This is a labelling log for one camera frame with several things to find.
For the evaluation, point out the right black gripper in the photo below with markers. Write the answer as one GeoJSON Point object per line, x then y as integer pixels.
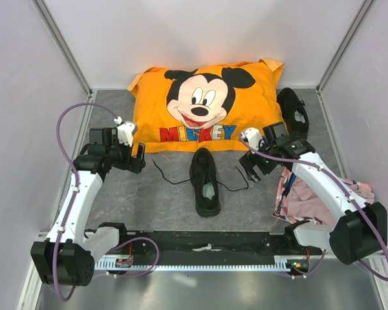
{"type": "Point", "coordinates": [249, 160]}

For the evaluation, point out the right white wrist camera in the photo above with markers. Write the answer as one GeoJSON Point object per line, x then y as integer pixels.
{"type": "Point", "coordinates": [252, 137]}

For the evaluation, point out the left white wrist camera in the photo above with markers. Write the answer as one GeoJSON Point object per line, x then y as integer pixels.
{"type": "Point", "coordinates": [125, 131]}

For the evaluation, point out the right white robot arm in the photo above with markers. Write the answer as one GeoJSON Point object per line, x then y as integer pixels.
{"type": "Point", "coordinates": [358, 228]}

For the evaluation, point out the grey slotted cable duct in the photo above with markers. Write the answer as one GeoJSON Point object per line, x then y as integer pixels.
{"type": "Point", "coordinates": [113, 263]}

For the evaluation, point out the orange Mickey Mouse pillow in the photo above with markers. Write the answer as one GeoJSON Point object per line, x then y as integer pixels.
{"type": "Point", "coordinates": [179, 110]}

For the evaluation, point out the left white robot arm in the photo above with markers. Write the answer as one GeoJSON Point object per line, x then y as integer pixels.
{"type": "Point", "coordinates": [67, 256]}

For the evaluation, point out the aluminium frame post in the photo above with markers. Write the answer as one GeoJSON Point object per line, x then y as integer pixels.
{"type": "Point", "coordinates": [347, 39]}
{"type": "Point", "coordinates": [66, 52]}

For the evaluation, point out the left aluminium frame post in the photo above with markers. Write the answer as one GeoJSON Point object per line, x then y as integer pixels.
{"type": "Point", "coordinates": [66, 52]}

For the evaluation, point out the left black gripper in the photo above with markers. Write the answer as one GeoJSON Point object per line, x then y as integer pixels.
{"type": "Point", "coordinates": [131, 163]}

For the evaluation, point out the black sneaker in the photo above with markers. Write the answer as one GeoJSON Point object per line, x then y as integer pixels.
{"type": "Point", "coordinates": [293, 113]}
{"type": "Point", "coordinates": [203, 178]}

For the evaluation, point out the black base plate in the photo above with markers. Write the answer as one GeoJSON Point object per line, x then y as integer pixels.
{"type": "Point", "coordinates": [221, 247]}

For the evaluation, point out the right aluminium frame post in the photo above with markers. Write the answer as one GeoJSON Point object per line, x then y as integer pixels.
{"type": "Point", "coordinates": [347, 39]}

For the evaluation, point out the pink crumpled cloth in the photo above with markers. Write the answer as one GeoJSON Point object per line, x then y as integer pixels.
{"type": "Point", "coordinates": [296, 201]}

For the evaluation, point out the white tape scrap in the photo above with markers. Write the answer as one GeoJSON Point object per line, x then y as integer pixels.
{"type": "Point", "coordinates": [207, 247]}

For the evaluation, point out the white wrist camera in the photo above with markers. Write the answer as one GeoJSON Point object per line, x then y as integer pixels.
{"type": "Point", "coordinates": [252, 137]}
{"type": "Point", "coordinates": [125, 131]}

